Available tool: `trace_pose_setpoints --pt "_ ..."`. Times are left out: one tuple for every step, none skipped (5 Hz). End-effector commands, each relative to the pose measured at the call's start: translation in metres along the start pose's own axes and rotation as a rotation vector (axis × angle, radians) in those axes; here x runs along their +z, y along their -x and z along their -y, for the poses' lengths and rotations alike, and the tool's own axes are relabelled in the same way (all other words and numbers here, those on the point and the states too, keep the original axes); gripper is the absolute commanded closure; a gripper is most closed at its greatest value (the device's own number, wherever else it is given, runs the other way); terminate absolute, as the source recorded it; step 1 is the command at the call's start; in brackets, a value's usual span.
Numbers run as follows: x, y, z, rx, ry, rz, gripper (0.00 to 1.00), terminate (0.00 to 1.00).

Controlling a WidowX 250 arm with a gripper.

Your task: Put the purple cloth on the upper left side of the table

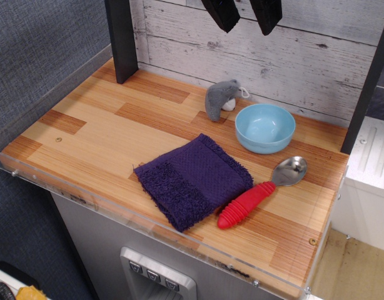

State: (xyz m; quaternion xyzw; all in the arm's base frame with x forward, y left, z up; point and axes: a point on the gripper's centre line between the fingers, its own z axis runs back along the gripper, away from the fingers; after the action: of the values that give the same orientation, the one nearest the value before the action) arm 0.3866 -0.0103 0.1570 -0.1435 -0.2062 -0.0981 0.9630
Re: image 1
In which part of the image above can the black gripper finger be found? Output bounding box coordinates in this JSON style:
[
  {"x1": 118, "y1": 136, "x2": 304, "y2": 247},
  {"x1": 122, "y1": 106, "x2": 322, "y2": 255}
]
[
  {"x1": 250, "y1": 0, "x2": 283, "y2": 36},
  {"x1": 201, "y1": 0, "x2": 240, "y2": 33}
]

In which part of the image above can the white toy sink counter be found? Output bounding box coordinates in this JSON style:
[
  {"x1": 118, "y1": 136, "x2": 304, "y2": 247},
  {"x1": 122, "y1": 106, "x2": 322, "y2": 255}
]
[{"x1": 331, "y1": 117, "x2": 384, "y2": 250}]

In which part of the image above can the black right vertical post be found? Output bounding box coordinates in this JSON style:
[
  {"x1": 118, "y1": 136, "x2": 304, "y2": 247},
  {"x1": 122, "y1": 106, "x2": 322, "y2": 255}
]
[{"x1": 340, "y1": 28, "x2": 384, "y2": 154}]

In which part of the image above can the yellow object at corner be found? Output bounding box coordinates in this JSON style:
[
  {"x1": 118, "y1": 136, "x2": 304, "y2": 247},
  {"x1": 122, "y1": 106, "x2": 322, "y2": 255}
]
[{"x1": 16, "y1": 286, "x2": 48, "y2": 300}]

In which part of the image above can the purple terry rag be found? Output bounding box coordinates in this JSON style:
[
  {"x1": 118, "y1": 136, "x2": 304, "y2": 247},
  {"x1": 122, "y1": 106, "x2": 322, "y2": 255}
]
[{"x1": 134, "y1": 134, "x2": 253, "y2": 233}]

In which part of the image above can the silver dispenser button panel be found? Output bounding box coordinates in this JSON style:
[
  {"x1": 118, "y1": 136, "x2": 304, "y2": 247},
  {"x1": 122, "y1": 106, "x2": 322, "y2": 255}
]
[{"x1": 120, "y1": 247, "x2": 198, "y2": 299}]

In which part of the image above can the grey plush toy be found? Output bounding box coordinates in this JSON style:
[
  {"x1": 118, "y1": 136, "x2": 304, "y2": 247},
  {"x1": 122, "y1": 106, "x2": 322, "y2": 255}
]
[{"x1": 205, "y1": 79, "x2": 250, "y2": 122}]

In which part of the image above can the light blue plastic bowl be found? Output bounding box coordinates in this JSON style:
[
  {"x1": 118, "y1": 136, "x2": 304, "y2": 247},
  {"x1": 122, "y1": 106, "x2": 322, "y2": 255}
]
[{"x1": 235, "y1": 104, "x2": 296, "y2": 154}]

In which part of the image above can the red handled metal spoon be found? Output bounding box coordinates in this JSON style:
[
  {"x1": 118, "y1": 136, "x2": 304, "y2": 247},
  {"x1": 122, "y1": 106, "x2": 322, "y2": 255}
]
[{"x1": 217, "y1": 156, "x2": 308, "y2": 229}]

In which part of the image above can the clear acrylic table guard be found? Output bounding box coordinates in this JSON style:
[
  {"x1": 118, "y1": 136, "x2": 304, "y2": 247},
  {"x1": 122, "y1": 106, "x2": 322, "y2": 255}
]
[{"x1": 0, "y1": 50, "x2": 347, "y2": 299}]

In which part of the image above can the grey toy cabinet front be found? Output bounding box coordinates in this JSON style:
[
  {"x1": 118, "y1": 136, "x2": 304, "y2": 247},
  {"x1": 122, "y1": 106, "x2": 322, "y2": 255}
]
[{"x1": 53, "y1": 194, "x2": 277, "y2": 299}]

